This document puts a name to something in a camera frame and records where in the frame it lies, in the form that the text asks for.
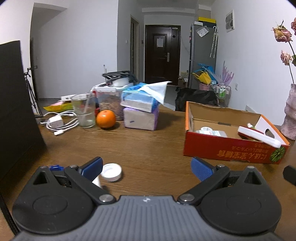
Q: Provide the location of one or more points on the purple feather decoration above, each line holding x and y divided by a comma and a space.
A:
226, 76

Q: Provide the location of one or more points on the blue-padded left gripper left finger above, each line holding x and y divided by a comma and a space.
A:
82, 177

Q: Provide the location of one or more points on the orange fruit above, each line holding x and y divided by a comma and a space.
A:
106, 119

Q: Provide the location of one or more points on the blue tissue pack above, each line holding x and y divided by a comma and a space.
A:
144, 97

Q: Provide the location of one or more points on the white charger with cable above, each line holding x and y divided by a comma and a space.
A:
56, 124

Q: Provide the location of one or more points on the grey refrigerator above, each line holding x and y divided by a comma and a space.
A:
202, 50

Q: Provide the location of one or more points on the clear food storage container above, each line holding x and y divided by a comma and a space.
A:
109, 98

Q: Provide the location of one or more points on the white cotton swab jar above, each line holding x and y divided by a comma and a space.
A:
205, 130

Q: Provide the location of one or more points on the black paper shopping bag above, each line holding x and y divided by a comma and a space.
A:
21, 139

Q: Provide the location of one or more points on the purple tissue pack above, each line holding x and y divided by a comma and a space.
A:
137, 119

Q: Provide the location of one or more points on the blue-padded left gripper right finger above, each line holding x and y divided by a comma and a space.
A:
211, 178

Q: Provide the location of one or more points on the green spray bottle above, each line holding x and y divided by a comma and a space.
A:
249, 125

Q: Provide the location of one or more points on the black bag behind table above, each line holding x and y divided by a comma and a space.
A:
193, 95

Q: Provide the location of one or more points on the black headset on container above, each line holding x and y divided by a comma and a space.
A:
113, 76

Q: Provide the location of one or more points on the orange cardboard box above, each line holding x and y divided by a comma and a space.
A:
235, 147

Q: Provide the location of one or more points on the yellow blue bags pile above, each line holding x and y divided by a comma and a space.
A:
205, 74

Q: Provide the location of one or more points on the clear drinking glass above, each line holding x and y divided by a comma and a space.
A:
84, 108

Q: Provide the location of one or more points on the white small open bottle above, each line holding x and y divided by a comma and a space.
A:
96, 182

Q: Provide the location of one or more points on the yellow flat package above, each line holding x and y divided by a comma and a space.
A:
59, 107

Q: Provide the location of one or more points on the dark wooden door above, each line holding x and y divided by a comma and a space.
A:
162, 54

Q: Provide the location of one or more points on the white round lid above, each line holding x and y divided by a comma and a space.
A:
111, 172

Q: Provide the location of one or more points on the camera tripod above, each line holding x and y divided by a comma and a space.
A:
34, 105

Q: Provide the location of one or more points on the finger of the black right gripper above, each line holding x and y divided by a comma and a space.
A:
289, 174

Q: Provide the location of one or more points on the red white lint brush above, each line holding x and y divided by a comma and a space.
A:
254, 134

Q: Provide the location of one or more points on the blue plastic cap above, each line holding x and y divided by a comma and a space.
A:
56, 168

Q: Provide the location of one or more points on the textured pink vase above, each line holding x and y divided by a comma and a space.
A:
288, 128

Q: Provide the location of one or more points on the wire rack with bottles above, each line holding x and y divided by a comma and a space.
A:
223, 94

